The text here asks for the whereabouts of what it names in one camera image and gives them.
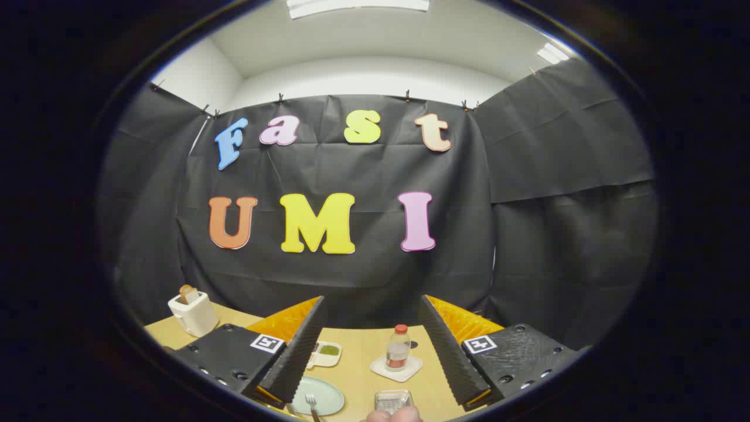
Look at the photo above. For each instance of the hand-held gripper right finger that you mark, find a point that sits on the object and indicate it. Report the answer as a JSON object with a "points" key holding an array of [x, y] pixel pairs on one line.
{"points": [[448, 351]]}

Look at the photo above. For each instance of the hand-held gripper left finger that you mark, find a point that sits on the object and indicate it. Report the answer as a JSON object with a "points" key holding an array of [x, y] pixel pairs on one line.
{"points": [[296, 357]]}

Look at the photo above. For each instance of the white divided snack tray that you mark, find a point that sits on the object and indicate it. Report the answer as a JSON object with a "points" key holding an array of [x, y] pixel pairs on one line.
{"points": [[328, 351]]}

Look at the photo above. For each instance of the white square coaster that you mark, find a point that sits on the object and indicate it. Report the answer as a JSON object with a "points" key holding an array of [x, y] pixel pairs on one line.
{"points": [[411, 370]]}

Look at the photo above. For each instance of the light green round plate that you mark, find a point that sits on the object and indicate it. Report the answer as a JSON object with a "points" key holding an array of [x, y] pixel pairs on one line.
{"points": [[327, 394]]}

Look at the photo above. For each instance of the clear water bottle red cap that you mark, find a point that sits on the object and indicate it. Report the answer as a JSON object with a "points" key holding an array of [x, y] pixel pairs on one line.
{"points": [[398, 351]]}

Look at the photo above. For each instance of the perforated metal basket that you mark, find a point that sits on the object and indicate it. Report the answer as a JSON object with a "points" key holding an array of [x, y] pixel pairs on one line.
{"points": [[392, 400]]}

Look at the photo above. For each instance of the white toaster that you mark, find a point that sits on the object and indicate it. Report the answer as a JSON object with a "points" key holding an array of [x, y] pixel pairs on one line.
{"points": [[196, 316]]}

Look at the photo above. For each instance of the bread slice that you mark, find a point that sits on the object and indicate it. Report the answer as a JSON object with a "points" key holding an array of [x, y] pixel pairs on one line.
{"points": [[188, 293]]}

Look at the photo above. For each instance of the small ceiling light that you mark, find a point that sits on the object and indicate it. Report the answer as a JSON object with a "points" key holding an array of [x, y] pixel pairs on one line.
{"points": [[552, 53]]}

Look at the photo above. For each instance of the long ceiling light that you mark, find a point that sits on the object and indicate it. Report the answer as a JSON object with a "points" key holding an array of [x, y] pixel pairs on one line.
{"points": [[357, 6]]}

